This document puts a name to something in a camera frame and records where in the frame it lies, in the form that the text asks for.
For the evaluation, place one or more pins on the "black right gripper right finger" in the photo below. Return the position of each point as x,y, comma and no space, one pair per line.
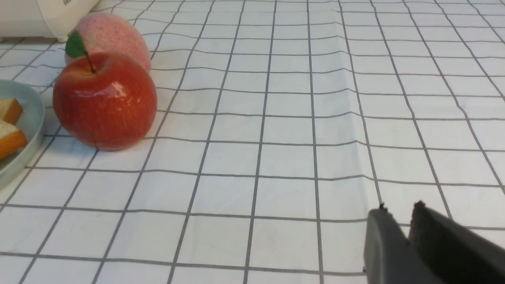
456,255

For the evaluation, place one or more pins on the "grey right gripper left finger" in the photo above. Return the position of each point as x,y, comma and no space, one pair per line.
389,258

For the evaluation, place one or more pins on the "toast slice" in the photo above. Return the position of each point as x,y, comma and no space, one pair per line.
10,110
11,139

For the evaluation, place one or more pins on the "white grid tablecloth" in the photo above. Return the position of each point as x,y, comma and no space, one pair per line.
280,124

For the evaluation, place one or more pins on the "red apple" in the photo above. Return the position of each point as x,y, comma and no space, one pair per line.
107,101

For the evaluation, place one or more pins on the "pink peach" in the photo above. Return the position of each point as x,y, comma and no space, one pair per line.
112,43

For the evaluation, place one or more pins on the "light green plate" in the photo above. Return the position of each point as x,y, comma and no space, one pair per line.
31,123

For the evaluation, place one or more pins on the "white two-slot toaster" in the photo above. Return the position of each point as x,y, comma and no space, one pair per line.
42,18

